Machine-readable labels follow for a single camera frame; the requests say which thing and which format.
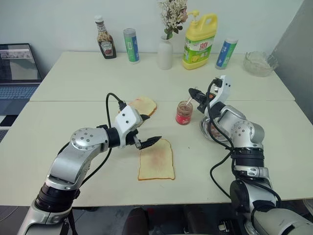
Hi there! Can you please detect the ketchup bottle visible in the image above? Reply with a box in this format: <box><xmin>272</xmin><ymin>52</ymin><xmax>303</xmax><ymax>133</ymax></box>
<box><xmin>94</xmin><ymin>15</ymin><xmax>117</xmax><ymax>60</ymax></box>

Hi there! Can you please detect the shiny metal plate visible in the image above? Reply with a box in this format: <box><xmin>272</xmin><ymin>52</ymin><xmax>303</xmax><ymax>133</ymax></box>
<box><xmin>200</xmin><ymin>117</ymin><xmax>234</xmax><ymax>143</ymax></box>

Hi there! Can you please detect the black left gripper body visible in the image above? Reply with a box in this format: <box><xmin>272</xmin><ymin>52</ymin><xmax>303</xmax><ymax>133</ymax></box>
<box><xmin>124</xmin><ymin>129</ymin><xmax>143</xmax><ymax>150</ymax></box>

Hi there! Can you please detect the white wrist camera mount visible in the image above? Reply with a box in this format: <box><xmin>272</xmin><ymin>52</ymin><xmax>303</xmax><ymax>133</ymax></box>
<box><xmin>208</xmin><ymin>75</ymin><xmax>233</xmax><ymax>109</ymax></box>
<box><xmin>114</xmin><ymin>105</ymin><xmax>144</xmax><ymax>149</ymax></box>

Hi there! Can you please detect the red label jam jar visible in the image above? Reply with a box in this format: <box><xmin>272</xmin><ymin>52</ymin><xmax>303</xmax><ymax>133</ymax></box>
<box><xmin>175</xmin><ymin>100</ymin><xmax>194</xmax><ymax>126</ymax></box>

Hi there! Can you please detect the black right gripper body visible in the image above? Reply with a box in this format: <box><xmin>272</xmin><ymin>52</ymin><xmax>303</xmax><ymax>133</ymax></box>
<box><xmin>196</xmin><ymin>94</ymin><xmax>212</xmax><ymax>114</ymax></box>

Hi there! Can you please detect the white ceramic vase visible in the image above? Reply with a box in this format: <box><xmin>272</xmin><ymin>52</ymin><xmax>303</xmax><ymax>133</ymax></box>
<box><xmin>156</xmin><ymin>35</ymin><xmax>174</xmax><ymax>71</ymax></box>

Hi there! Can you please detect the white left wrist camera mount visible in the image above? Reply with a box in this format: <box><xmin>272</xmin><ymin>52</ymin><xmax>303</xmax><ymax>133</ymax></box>
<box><xmin>114</xmin><ymin>105</ymin><xmax>144</xmax><ymax>149</ymax></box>

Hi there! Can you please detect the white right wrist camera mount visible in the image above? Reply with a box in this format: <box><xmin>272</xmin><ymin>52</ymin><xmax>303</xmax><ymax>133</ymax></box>
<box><xmin>208</xmin><ymin>75</ymin><xmax>233</xmax><ymax>109</ymax></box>

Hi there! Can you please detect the clear glass bowl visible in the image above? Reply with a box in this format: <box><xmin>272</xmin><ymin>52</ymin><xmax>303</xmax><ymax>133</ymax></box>
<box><xmin>243</xmin><ymin>51</ymin><xmax>279</xmax><ymax>78</ymax></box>

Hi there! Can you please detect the green blue labelled can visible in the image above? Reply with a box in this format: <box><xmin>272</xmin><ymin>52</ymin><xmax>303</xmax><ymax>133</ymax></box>
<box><xmin>215</xmin><ymin>37</ymin><xmax>239</xmax><ymax>71</ymax></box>
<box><xmin>122</xmin><ymin>28</ymin><xmax>141</xmax><ymax>65</ymax></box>

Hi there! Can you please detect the yellow detergent pump bottle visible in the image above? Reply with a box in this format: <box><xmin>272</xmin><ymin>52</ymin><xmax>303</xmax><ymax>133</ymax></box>
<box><xmin>181</xmin><ymin>9</ymin><xmax>219</xmax><ymax>71</ymax></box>

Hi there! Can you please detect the toast slice with jam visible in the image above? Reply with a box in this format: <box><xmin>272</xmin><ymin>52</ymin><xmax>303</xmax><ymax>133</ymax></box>
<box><xmin>118</xmin><ymin>96</ymin><xmax>158</xmax><ymax>118</ymax></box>
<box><xmin>137</xmin><ymin>138</ymin><xmax>176</xmax><ymax>182</ymax></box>

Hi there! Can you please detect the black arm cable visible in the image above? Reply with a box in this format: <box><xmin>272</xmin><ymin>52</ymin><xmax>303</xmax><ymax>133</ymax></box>
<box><xmin>204</xmin><ymin>77</ymin><xmax>282</xmax><ymax>216</ymax></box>
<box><xmin>73</xmin><ymin>92</ymin><xmax>128</xmax><ymax>194</ymax></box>

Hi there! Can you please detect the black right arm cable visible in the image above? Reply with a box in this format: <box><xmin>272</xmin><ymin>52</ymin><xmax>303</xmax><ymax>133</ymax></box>
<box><xmin>204</xmin><ymin>77</ymin><xmax>282</xmax><ymax>216</ymax></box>

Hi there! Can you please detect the grey laptop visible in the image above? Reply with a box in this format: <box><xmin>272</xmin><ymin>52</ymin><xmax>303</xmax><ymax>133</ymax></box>
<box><xmin>0</xmin><ymin>43</ymin><xmax>43</xmax><ymax>116</ymax></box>

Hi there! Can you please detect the dried flower bouquet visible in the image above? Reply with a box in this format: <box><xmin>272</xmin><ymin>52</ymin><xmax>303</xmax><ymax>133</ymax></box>
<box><xmin>157</xmin><ymin>0</ymin><xmax>189</xmax><ymax>40</ymax></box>

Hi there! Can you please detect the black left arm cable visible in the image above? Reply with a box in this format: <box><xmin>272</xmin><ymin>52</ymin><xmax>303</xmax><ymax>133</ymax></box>
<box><xmin>73</xmin><ymin>92</ymin><xmax>128</xmax><ymax>194</ymax></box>

